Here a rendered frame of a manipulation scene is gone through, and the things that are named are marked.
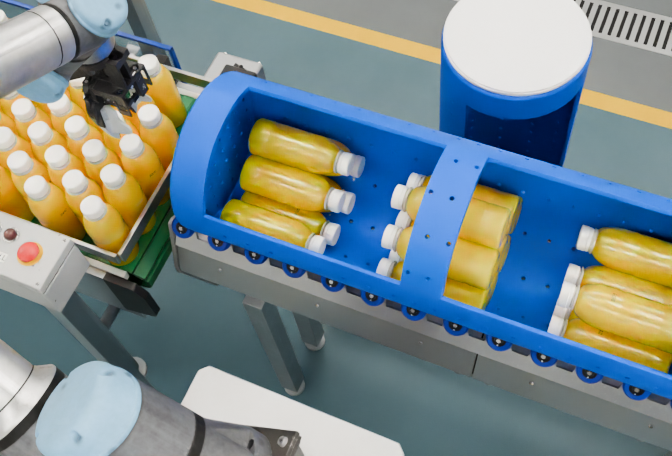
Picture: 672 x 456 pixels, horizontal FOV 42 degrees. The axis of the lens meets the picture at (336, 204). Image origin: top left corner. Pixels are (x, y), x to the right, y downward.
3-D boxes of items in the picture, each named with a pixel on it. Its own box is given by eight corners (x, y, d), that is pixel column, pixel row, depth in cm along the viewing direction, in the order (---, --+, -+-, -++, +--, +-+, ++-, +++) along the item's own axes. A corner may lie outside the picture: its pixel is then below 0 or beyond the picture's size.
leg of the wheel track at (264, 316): (300, 399, 241) (262, 312, 187) (281, 391, 243) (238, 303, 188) (308, 380, 244) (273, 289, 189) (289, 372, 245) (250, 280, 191)
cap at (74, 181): (88, 174, 156) (84, 168, 154) (85, 193, 154) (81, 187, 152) (67, 174, 156) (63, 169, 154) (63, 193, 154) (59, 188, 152)
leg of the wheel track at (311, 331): (320, 354, 247) (289, 257, 193) (301, 346, 249) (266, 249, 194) (328, 335, 250) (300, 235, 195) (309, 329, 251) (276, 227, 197)
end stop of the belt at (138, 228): (125, 262, 159) (120, 255, 156) (121, 261, 159) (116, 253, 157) (223, 93, 176) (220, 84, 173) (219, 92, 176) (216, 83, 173)
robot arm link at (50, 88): (26, 54, 110) (54, -12, 115) (-5, 87, 118) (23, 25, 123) (82, 84, 114) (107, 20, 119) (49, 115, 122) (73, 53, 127)
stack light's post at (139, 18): (223, 217, 272) (113, -42, 176) (212, 213, 273) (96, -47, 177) (229, 206, 274) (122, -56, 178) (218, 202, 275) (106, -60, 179)
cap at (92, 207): (91, 223, 150) (87, 218, 149) (79, 209, 152) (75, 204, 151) (109, 209, 152) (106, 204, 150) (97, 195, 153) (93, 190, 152)
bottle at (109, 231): (118, 273, 164) (88, 233, 149) (98, 250, 167) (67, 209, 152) (147, 251, 165) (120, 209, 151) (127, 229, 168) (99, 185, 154)
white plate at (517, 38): (414, 23, 169) (414, 27, 170) (504, 118, 156) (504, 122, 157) (527, -42, 175) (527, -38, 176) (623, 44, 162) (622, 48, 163)
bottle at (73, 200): (124, 211, 170) (96, 166, 156) (120, 241, 167) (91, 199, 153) (91, 212, 171) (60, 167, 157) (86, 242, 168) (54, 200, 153)
